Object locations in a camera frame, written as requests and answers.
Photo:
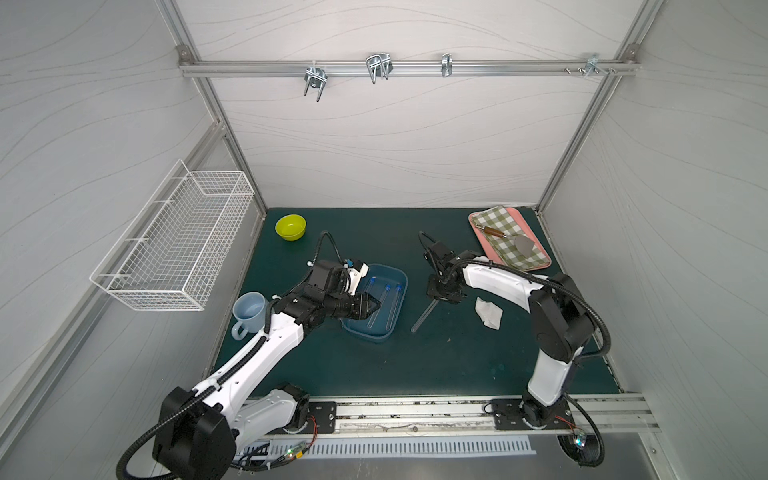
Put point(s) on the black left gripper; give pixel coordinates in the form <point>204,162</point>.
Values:
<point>354,304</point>

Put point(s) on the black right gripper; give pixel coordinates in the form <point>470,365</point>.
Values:
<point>445,288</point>

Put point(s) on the clear test tube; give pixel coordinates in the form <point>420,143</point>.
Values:
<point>392,313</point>
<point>382,301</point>
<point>424,315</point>

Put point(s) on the blue capped test tube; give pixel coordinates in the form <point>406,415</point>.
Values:
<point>370,287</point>

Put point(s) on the white gauze wipe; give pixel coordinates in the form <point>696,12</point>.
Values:
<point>489,313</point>

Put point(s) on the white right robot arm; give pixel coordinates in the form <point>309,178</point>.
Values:
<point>562,322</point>

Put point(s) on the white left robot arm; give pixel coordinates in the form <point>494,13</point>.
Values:
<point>202,429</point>

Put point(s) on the green white checkered cloth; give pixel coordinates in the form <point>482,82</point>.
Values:
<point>511,239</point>

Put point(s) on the pink plastic tray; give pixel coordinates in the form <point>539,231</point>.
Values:
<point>510,240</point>

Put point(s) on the yellow green bowl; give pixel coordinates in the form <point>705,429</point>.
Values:
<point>291,227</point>

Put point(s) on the light blue mug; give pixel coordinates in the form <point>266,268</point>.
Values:
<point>249,313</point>

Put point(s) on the metal clamp hook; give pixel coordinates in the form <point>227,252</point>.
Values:
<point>591,67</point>
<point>379,66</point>
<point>315,78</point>
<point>446,65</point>

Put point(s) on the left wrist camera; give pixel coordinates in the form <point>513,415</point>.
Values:
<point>356,270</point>

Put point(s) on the wooden handled metal spatula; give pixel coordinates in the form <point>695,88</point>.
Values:
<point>503,243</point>

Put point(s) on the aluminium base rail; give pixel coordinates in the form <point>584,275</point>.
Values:
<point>358,417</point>

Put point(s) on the white wire basket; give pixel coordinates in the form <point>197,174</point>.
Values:
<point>170,255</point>

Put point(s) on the aluminium cross rail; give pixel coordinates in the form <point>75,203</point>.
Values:
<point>401,68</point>

